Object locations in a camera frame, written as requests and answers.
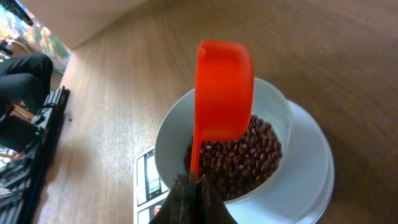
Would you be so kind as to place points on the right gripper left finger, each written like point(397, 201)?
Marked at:
point(179, 204)

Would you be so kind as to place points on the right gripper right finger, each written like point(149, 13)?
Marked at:
point(209, 207)

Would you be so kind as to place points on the orange measuring scoop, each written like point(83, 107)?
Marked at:
point(224, 89)

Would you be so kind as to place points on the white digital kitchen scale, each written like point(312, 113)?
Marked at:
point(300, 195)

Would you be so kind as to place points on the red beans in bowl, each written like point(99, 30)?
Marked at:
point(238, 167)

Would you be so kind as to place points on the white round bowl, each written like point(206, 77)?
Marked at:
point(176, 132)

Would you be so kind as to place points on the person in black clothing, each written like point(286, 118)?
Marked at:
point(27, 79)

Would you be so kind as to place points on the black metal frame rail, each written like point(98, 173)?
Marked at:
point(33, 141)

